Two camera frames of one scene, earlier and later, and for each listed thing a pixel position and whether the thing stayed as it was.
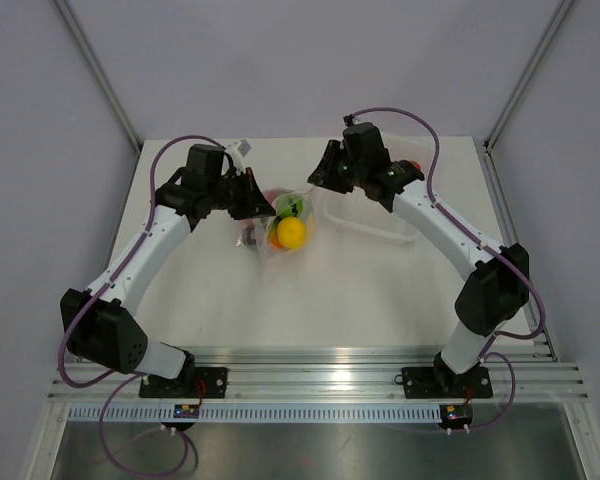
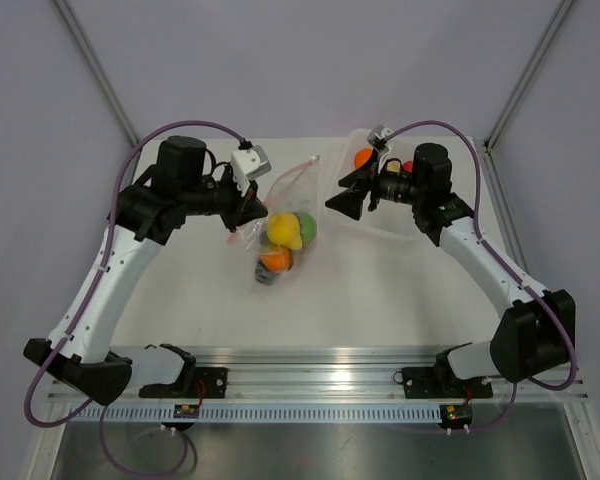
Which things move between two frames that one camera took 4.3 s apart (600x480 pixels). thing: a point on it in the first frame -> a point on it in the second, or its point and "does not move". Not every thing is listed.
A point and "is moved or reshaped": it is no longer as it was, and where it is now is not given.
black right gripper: [324, 175] -> [351, 201]
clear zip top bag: [284, 240] is moved or reshaped
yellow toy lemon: [291, 232] is moved or reshaped
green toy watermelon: [288, 205] -> [308, 226]
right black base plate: [442, 383] does not move
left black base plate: [193, 383] does not move
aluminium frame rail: [521, 374] does not move
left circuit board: [186, 411] does not move
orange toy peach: [274, 240] -> [278, 261]
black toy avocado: [246, 235] -> [263, 274]
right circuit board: [455, 415] does not move
